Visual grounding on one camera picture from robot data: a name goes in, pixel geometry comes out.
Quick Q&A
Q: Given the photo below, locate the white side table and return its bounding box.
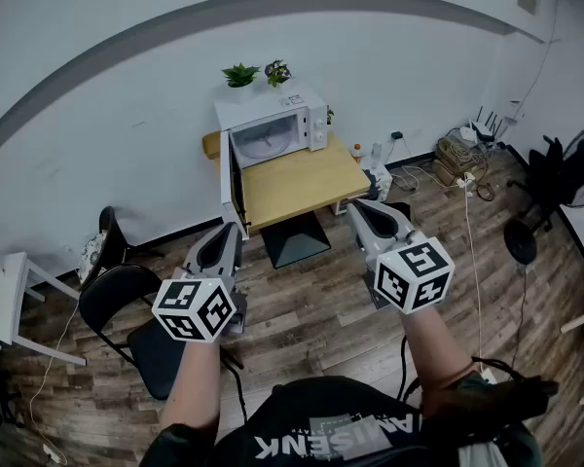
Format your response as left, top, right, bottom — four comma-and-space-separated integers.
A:
0, 251, 88, 367

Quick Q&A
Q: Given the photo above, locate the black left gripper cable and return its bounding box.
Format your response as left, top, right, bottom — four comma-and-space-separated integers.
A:
218, 342, 249, 426

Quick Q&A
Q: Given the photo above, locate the white microwave door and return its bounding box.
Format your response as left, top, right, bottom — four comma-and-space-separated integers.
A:
218, 131, 250, 240

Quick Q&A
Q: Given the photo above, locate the white cloth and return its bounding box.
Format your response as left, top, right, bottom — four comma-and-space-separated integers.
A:
459, 438, 510, 467

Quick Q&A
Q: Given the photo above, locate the black folding chair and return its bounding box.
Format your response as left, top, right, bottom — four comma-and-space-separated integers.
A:
78, 263, 245, 401

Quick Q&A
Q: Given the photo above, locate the wooden table with black base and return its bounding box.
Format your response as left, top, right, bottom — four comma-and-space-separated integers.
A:
201, 131, 373, 269

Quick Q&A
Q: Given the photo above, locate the small white cabinet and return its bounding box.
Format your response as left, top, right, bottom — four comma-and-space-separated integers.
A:
330, 156, 394, 216

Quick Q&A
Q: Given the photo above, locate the white microwave oven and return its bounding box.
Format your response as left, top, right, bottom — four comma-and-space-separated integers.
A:
212, 88, 329, 170

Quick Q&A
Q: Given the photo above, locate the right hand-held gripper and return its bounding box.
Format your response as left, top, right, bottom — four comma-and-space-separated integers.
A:
346, 198, 456, 315

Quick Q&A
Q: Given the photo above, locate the person's left forearm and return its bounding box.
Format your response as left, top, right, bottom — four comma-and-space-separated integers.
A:
160, 334, 225, 432

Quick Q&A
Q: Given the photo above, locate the long white power cable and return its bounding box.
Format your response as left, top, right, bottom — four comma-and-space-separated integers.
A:
463, 187, 497, 383

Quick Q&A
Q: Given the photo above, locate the green leafy potted plant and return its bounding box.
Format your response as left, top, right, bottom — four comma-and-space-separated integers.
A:
221, 62, 262, 90

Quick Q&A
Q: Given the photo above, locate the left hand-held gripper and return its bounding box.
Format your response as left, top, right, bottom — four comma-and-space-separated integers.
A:
151, 222, 248, 344

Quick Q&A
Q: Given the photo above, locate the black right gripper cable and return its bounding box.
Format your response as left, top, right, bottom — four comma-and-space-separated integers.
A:
397, 334, 422, 402

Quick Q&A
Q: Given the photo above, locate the cardboard box with cables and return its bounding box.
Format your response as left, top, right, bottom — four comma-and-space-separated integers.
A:
433, 136, 491, 187

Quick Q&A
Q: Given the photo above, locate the black round stand base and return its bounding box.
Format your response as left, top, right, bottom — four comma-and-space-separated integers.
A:
503, 218, 538, 265

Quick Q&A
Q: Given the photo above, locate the white router with black antennas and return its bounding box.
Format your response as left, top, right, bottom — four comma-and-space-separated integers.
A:
468, 106, 510, 143

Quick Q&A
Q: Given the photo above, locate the thin white floor cable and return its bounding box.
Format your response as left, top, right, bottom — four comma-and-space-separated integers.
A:
27, 299, 82, 462

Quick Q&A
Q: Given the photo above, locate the person's black printed shirt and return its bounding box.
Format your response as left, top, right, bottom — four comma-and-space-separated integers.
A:
150, 375, 541, 467

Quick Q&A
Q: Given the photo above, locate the black stool with patterned cushion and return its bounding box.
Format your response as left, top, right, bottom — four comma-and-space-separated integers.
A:
76, 205, 165, 291

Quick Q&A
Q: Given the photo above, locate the person's right forearm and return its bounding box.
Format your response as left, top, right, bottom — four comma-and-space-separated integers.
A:
399, 304, 474, 408

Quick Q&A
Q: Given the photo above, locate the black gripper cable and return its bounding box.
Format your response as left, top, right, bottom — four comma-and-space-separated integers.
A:
218, 342, 249, 426
397, 334, 422, 402

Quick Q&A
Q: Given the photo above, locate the round glass turntable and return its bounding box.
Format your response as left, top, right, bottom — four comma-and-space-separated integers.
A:
236, 129, 292, 161

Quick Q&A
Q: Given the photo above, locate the purple flower potted plant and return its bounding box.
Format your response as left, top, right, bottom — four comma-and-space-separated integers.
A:
264, 58, 293, 89

